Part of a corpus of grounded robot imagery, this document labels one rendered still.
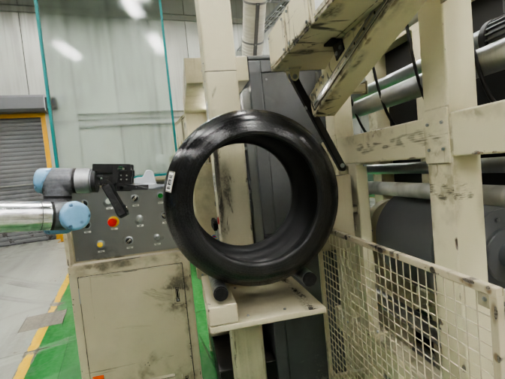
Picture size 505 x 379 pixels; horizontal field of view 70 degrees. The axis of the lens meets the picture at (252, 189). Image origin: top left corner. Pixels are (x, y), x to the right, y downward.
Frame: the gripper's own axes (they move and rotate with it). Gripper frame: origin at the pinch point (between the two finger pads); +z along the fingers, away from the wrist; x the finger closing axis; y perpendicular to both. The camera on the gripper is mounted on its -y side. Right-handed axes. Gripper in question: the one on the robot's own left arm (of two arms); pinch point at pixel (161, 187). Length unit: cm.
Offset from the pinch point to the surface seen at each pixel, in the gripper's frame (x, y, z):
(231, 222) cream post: 26.2, -15.0, 26.1
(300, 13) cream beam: -13, 51, 41
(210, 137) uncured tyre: -11.0, 15.0, 14.6
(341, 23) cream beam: -21, 46, 50
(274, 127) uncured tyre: -11.2, 18.4, 33.6
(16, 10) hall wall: 851, 389, -376
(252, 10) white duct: 67, 87, 42
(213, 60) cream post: 27, 48, 19
